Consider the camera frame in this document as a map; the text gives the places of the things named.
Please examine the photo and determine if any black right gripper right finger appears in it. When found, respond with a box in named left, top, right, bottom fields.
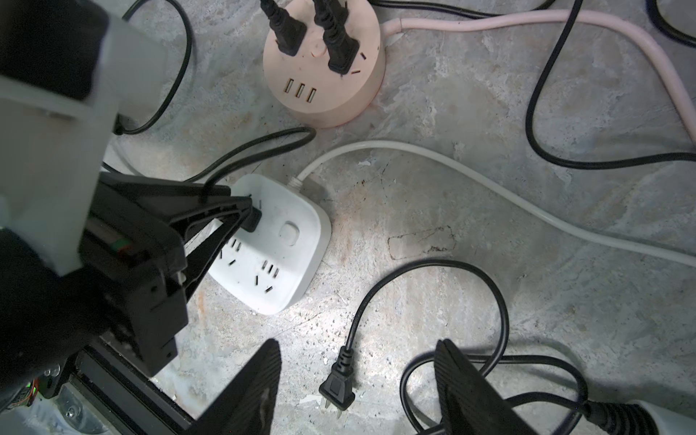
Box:
left=433, top=339, right=535, bottom=434

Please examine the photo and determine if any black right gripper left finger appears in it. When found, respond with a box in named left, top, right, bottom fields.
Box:
left=187, top=339, right=282, bottom=435

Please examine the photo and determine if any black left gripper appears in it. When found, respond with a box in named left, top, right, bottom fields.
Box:
left=80, top=172, right=253, bottom=377

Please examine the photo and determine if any black cable of front dryer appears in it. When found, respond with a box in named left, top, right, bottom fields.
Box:
left=317, top=258, right=599, bottom=435

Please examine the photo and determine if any black cable of green dryer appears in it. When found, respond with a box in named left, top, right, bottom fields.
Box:
left=100, top=126, right=317, bottom=234

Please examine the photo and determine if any black cable of pink dryer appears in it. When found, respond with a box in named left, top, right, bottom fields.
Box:
left=258, top=0, right=308, bottom=58

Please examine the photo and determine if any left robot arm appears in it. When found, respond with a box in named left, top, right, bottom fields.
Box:
left=1, top=1, right=261, bottom=405

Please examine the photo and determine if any white square power strip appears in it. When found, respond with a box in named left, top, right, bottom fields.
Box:
left=208, top=174, right=332, bottom=315

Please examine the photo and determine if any round pink power strip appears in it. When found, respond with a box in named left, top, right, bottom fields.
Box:
left=263, top=0, right=386, bottom=129

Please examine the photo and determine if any white folded hair dryer front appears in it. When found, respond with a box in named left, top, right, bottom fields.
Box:
left=584, top=399, right=696, bottom=435

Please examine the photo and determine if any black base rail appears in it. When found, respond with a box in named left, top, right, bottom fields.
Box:
left=38, top=343, right=194, bottom=434

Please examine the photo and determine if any white power strip cable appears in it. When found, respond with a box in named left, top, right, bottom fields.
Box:
left=286, top=140, right=696, bottom=268

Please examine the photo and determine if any pink power strip cable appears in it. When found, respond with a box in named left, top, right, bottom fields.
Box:
left=380, top=7, right=696, bottom=143

